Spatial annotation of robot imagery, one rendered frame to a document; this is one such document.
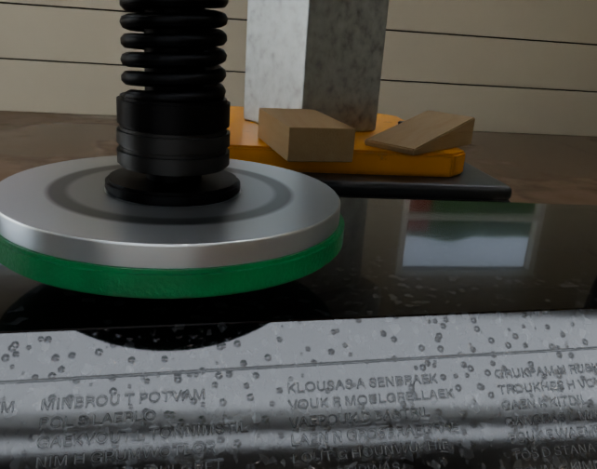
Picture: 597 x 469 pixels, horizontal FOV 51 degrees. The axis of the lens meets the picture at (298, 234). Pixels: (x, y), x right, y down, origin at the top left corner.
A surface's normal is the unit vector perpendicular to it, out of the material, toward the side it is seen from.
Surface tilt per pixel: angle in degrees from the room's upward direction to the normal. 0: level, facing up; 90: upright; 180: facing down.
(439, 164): 90
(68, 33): 90
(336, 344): 45
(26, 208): 0
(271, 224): 0
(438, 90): 90
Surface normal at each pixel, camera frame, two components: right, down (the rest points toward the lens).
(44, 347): 0.20, -0.44
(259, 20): -0.79, 0.14
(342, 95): 0.61, 0.29
